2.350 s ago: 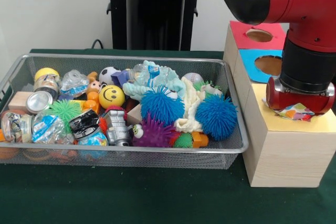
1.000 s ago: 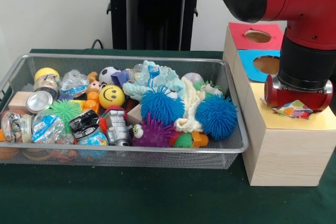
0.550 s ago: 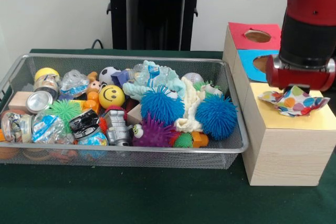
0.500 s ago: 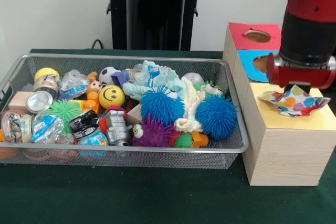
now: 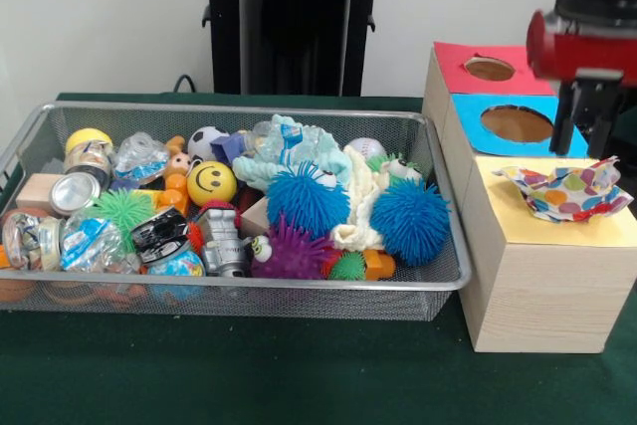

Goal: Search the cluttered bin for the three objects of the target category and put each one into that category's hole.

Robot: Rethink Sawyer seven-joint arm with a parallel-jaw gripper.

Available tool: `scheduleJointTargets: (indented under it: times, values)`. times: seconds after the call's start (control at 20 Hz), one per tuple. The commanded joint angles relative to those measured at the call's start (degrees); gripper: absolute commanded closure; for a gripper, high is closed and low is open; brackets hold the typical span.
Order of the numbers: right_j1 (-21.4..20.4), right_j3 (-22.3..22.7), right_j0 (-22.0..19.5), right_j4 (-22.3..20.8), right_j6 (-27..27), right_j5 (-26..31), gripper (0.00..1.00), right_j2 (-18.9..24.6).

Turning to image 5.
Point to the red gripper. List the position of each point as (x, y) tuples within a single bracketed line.
[(587, 52)]

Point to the polka dot cloth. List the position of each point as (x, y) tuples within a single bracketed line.
[(572, 191)]

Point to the yellow smiley ball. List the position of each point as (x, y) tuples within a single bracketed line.
[(211, 182)]

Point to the wooden box with three holes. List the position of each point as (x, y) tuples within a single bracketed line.
[(537, 295)]

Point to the silver mesh bin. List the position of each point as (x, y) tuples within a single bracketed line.
[(124, 119)]

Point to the white baseball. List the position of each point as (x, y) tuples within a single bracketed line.
[(367, 148)]

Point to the cream knitted cloth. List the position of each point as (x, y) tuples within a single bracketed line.
[(360, 196)]

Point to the small green spiky ball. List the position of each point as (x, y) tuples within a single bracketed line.
[(347, 267)]

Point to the light blue knitted cloth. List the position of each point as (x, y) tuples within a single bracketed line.
[(298, 146)]

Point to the blue spiky ball with eyes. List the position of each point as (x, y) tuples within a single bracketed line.
[(307, 196)]

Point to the purple spiky toy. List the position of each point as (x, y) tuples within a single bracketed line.
[(291, 253)]

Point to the black and white soccer ball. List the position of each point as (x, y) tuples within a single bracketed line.
[(206, 142)]

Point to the dark green table cloth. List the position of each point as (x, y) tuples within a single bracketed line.
[(298, 375)]

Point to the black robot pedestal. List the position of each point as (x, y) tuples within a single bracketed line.
[(278, 37)]

